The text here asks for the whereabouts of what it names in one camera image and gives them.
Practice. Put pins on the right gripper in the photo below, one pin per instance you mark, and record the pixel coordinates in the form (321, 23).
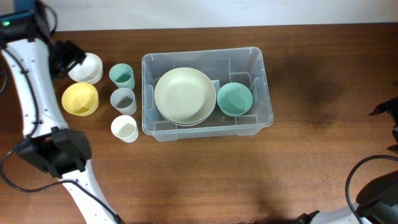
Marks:
(387, 105)

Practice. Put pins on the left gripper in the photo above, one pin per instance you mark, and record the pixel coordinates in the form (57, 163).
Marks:
(77, 55)

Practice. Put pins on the white small bowl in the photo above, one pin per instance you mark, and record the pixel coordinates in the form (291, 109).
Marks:
(90, 71)

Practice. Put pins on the yellow small bowl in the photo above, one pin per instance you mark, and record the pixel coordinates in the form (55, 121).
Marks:
(80, 99)

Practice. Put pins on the mint green cup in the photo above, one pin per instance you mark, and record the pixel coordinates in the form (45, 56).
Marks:
(122, 76)

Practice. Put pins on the grey cup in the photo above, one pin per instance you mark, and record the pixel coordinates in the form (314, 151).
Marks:
(124, 100)

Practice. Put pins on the beige plate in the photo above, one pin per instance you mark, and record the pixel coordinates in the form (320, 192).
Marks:
(189, 124)
(184, 95)

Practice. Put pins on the mint green small bowl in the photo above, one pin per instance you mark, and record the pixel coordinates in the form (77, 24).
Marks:
(234, 99)

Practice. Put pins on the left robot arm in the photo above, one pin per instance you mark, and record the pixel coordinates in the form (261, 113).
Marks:
(34, 59)

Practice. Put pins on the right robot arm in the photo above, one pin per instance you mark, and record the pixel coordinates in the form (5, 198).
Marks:
(375, 203)

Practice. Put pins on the cream white cup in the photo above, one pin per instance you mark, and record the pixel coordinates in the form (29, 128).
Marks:
(125, 128)

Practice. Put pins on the clear plastic storage bin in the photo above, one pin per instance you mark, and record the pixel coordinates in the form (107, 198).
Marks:
(241, 65)

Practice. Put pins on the white label in bin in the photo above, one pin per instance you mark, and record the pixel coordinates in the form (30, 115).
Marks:
(216, 84)

